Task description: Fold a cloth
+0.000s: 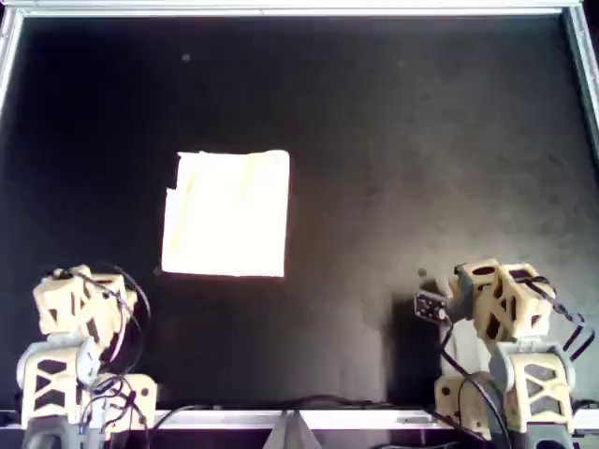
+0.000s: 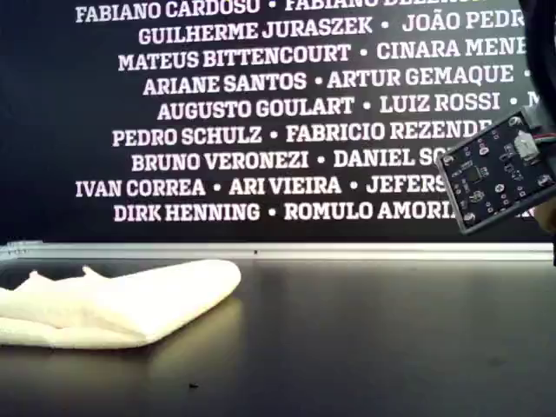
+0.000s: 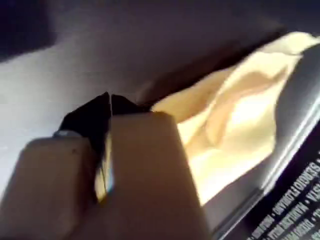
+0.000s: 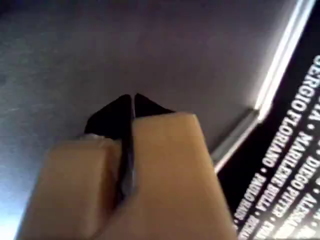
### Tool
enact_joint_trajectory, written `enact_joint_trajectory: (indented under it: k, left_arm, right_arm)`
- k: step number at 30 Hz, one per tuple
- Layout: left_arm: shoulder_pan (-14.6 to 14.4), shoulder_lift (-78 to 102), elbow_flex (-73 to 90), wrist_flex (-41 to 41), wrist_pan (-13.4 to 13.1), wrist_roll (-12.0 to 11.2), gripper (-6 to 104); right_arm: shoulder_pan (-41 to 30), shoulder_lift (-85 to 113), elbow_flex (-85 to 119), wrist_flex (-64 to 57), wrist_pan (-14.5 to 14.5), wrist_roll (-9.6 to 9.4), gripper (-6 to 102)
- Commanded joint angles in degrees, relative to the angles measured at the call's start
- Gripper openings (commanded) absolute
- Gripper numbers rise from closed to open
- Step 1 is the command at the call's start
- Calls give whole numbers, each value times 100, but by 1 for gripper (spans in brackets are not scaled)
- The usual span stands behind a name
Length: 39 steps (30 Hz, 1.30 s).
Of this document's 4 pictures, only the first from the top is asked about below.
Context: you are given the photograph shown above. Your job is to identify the pale yellow square cloth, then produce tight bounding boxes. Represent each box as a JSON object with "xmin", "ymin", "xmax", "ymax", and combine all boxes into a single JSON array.
[{"xmin": 160, "ymin": 148, "xmax": 291, "ymax": 280}]

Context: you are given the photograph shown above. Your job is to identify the thick black camera cable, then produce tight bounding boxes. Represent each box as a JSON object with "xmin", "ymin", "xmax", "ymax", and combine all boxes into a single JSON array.
[{"xmin": 438, "ymin": 313, "xmax": 514, "ymax": 449}]

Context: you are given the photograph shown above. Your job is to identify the black left base cable tangle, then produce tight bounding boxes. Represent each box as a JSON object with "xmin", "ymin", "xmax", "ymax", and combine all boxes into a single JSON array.
[{"xmin": 69, "ymin": 373, "xmax": 161, "ymax": 443}]

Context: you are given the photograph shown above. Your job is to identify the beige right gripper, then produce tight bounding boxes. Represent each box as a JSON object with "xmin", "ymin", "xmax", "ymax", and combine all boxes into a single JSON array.
[{"xmin": 432, "ymin": 257, "xmax": 517, "ymax": 343}]

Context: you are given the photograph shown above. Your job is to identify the black right wrist cable loops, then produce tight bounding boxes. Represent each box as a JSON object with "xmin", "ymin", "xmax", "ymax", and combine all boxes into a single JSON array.
[{"xmin": 528, "ymin": 275, "xmax": 599, "ymax": 362}]

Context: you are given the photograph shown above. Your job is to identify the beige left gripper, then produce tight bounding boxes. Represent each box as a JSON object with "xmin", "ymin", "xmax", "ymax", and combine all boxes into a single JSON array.
[{"xmin": 32, "ymin": 264, "xmax": 98, "ymax": 337}]

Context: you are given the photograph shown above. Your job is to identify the black left arm cable loops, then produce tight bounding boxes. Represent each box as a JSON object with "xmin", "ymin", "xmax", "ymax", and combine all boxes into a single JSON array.
[{"xmin": 88, "ymin": 265, "xmax": 153, "ymax": 371}]

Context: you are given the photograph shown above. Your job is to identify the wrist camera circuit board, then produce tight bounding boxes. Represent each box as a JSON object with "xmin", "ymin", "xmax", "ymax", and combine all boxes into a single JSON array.
[{"xmin": 415, "ymin": 288, "xmax": 449, "ymax": 320}]

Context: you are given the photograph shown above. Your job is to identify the thin black table edge cable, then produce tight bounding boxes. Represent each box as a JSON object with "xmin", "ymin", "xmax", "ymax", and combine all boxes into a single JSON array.
[{"xmin": 152, "ymin": 395, "xmax": 399, "ymax": 429}]

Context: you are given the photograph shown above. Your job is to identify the grey triangular camera stand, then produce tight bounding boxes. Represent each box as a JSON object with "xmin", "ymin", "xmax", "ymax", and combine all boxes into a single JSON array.
[{"xmin": 264, "ymin": 410, "xmax": 324, "ymax": 449}]

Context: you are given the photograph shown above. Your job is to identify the beige right arm base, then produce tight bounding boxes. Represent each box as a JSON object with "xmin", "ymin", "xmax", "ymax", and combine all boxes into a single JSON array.
[{"xmin": 433, "ymin": 371, "xmax": 498, "ymax": 435}]

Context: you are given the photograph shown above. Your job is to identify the beige left arm base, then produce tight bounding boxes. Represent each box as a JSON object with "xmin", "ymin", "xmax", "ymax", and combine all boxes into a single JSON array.
[{"xmin": 100, "ymin": 372, "xmax": 159, "ymax": 429}]

